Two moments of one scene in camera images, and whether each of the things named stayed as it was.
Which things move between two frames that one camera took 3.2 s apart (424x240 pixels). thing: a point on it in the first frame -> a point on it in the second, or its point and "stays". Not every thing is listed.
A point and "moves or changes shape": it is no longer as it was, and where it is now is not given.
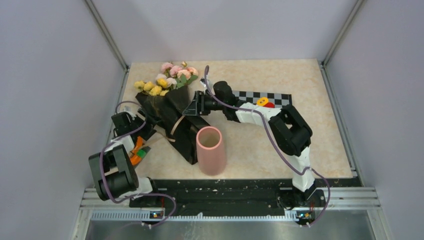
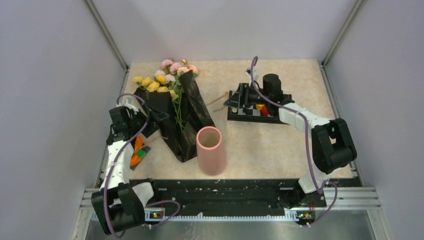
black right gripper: [197, 106] -> [242, 98]
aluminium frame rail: [111, 43] stays
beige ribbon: [163, 139] moves or changes shape
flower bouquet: [164, 98] stays
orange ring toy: [135, 159] stays
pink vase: [211, 150] stays
